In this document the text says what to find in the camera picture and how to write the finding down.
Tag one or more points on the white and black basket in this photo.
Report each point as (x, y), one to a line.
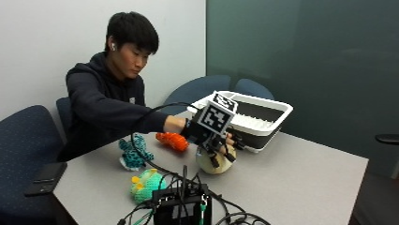
(262, 122)

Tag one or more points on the the person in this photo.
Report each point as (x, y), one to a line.
(103, 103)

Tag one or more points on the black smartphone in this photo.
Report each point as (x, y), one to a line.
(45, 178)

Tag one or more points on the black electronics box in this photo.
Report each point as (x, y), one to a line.
(181, 206)

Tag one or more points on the orange soft toy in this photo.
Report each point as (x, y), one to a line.
(173, 140)

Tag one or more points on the mint green soft toy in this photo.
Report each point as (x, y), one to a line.
(145, 186)

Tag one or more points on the teal spotted soft toy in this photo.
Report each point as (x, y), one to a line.
(133, 154)

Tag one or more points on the black chair armrest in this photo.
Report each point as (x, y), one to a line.
(388, 138)

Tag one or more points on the blue office chair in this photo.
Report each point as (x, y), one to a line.
(64, 112)
(24, 156)
(254, 88)
(194, 90)

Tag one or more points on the white marker cube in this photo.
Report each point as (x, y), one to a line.
(215, 116)

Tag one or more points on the white earbud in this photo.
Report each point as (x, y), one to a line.
(111, 47)

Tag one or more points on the cream soft toy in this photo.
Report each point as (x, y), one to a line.
(209, 164)

